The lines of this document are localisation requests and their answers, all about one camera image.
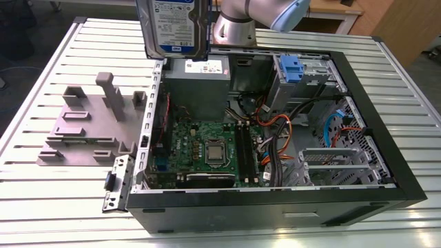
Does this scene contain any hard disk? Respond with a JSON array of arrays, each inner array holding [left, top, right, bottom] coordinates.
[[134, 0, 212, 62]]

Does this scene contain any metal disk bay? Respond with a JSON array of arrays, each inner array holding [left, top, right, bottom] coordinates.
[[297, 147, 390, 187]]

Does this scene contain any CPU socket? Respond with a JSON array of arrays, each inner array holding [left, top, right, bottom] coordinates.
[[202, 138, 230, 169]]

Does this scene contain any green motherboard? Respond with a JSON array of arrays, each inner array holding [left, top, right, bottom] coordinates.
[[150, 120, 273, 188]]

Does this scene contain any silver CPU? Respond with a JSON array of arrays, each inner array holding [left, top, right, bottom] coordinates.
[[206, 145, 225, 159]]

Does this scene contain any grey power supply unit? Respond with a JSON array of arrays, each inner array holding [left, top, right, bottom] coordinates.
[[161, 57, 230, 122]]

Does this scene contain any black RAM slot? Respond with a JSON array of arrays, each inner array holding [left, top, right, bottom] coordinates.
[[233, 121, 252, 184], [242, 121, 262, 184]]

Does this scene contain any black graphics card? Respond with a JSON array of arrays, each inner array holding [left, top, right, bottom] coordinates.
[[174, 172, 237, 189]]

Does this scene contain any metal optical drive cage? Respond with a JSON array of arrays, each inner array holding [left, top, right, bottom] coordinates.
[[266, 53, 347, 112]]

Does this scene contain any blue plastic drive latch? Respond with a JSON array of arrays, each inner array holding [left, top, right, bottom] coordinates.
[[280, 55, 305, 84]]

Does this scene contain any black PC case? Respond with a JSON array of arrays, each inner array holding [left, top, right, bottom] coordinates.
[[125, 45, 427, 235]]

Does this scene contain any green RAM stick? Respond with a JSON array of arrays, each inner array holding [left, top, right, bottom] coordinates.
[[61, 139, 101, 145]]

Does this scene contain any grey parts rack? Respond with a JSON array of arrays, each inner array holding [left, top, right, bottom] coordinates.
[[36, 72, 149, 168]]

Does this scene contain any brown wooden cabinet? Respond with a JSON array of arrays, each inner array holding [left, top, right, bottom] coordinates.
[[347, 0, 441, 68]]

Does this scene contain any thin red wire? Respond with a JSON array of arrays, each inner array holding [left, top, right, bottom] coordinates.
[[156, 91, 172, 149]]

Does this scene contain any orange power wire bundle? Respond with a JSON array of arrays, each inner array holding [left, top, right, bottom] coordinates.
[[256, 113, 294, 166]]

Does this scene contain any black cable bundle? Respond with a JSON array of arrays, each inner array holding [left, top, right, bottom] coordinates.
[[268, 95, 345, 187]]

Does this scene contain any blue data wire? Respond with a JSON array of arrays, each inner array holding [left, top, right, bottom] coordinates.
[[323, 110, 351, 149]]

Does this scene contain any red data wire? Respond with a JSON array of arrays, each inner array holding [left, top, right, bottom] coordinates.
[[338, 126, 366, 140]]

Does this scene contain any wooden desk white frame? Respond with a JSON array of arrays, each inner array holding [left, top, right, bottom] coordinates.
[[307, 0, 365, 36]]

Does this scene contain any blue floor cable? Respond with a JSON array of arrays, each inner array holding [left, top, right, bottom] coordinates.
[[0, 66, 48, 74]]

